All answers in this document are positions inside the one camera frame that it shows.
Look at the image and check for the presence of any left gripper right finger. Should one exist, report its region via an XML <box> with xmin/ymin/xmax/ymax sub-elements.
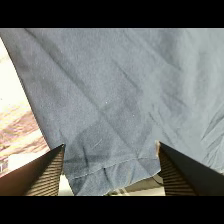
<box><xmin>156</xmin><ymin>141</ymin><xmax>224</xmax><ymax>197</ymax></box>

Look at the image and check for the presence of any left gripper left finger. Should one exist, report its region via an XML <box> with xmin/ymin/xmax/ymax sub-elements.
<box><xmin>0</xmin><ymin>143</ymin><xmax>66</xmax><ymax>197</ymax></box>

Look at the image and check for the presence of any blue garment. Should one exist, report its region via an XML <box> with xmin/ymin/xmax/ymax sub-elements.
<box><xmin>0</xmin><ymin>27</ymin><xmax>224</xmax><ymax>197</ymax></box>

